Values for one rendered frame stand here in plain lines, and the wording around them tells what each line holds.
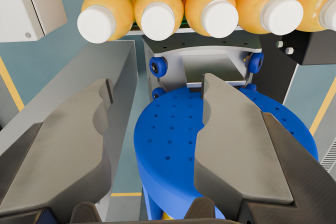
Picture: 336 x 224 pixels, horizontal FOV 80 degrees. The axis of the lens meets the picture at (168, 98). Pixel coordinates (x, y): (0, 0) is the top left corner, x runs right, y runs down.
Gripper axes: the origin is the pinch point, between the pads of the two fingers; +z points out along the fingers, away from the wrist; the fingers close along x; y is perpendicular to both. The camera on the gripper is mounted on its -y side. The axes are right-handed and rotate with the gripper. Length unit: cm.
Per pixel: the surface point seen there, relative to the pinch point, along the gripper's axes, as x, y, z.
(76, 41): -60, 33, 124
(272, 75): 70, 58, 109
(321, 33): 27.3, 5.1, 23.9
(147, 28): -1.4, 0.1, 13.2
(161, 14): 0.2, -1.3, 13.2
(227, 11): 7.7, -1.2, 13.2
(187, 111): 3.9, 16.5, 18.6
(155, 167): -1.6, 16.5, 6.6
